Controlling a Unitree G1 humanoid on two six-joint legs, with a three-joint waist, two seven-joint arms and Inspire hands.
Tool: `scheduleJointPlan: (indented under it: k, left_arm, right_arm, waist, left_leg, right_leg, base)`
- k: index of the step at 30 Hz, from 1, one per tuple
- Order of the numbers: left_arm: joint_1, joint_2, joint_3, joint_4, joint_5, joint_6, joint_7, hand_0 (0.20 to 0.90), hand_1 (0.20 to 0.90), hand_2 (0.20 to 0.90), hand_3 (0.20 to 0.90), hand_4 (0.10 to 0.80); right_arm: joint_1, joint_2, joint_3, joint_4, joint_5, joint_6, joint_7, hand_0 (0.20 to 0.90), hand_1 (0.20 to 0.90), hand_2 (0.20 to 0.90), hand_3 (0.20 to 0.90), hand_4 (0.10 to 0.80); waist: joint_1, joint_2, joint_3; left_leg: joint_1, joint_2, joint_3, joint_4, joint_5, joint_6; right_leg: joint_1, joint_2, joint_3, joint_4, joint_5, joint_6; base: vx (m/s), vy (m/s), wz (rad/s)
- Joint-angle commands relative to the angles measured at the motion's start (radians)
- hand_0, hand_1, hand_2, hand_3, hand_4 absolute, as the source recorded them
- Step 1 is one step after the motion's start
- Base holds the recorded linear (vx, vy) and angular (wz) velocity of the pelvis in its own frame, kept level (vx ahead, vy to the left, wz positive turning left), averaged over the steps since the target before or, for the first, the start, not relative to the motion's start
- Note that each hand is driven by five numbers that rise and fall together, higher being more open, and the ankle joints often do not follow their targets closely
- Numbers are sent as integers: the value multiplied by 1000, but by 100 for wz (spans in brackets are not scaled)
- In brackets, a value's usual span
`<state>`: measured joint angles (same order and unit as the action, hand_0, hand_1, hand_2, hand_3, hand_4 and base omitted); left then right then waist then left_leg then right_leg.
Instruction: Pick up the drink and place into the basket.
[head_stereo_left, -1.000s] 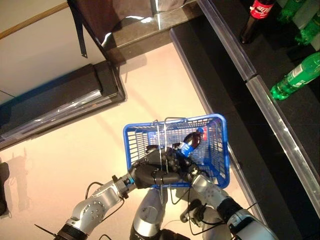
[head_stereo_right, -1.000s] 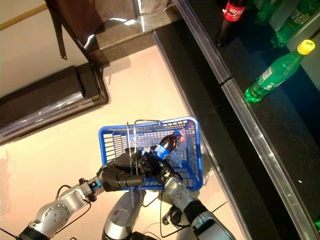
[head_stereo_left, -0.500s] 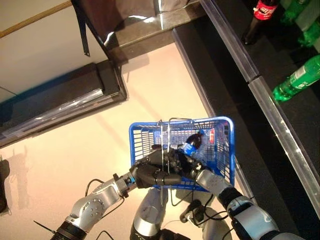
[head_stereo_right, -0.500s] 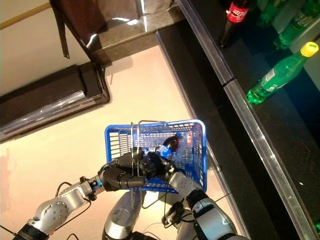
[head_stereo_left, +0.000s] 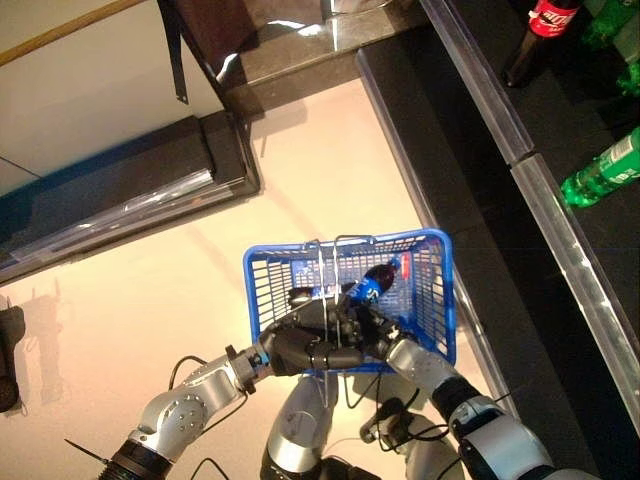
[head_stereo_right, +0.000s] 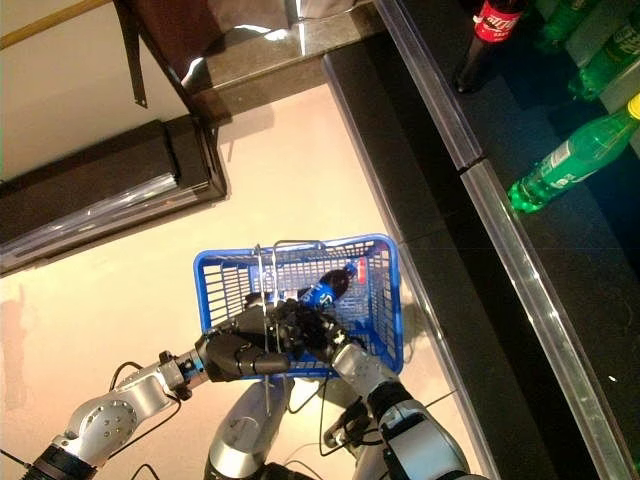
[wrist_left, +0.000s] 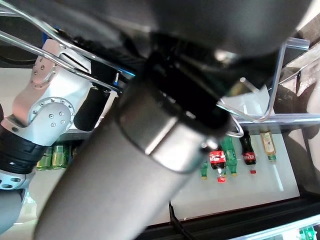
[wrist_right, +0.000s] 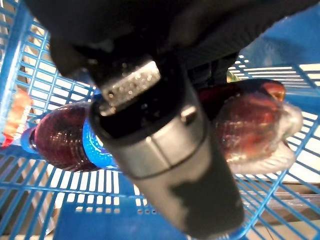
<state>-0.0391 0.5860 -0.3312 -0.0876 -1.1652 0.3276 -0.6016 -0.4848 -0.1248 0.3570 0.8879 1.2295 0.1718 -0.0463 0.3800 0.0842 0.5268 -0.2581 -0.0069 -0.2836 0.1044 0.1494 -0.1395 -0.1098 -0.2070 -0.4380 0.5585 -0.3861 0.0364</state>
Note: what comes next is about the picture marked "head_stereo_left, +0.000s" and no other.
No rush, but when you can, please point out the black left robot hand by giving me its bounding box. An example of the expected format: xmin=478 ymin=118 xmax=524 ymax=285
xmin=257 ymin=301 xmax=365 ymax=378

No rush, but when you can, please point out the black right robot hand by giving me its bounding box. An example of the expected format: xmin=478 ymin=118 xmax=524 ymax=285
xmin=356 ymin=306 xmax=415 ymax=363

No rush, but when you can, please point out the blue plastic shopping basket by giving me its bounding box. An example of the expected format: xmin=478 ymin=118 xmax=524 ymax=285
xmin=242 ymin=227 xmax=459 ymax=416

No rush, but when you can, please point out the silver left robot leg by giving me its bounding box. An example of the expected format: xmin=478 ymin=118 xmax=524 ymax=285
xmin=259 ymin=374 xmax=346 ymax=480

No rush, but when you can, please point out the black shelving base plinth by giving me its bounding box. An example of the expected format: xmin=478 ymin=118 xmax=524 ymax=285
xmin=355 ymin=24 xmax=601 ymax=480

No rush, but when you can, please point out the black low display shelf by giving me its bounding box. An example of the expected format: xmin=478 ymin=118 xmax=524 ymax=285
xmin=0 ymin=112 xmax=262 ymax=286

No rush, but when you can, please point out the green Sprite bottle yellow cap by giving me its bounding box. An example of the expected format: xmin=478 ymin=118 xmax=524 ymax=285
xmin=579 ymin=0 xmax=640 ymax=50
xmin=615 ymin=54 xmax=640 ymax=97
xmin=559 ymin=125 xmax=640 ymax=210

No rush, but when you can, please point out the black floor object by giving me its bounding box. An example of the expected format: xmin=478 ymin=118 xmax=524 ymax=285
xmin=0 ymin=305 xmax=27 ymax=415

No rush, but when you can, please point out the Coca-Cola bottle red cap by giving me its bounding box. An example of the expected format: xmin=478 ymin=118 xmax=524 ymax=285
xmin=501 ymin=0 xmax=584 ymax=89

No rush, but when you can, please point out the black cable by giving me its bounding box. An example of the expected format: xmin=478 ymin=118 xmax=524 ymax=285
xmin=168 ymin=354 xmax=251 ymax=436
xmin=343 ymin=369 xmax=514 ymax=451

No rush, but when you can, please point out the black cable tie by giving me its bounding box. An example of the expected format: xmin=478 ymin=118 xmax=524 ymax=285
xmin=63 ymin=438 xmax=109 ymax=465

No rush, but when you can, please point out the black shelf board clear rail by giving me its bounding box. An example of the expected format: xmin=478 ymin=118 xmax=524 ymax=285
xmin=509 ymin=124 xmax=640 ymax=431
xmin=419 ymin=0 xmax=640 ymax=166

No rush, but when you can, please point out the black hanging strap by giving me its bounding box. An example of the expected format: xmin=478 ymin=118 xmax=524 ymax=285
xmin=163 ymin=0 xmax=190 ymax=106

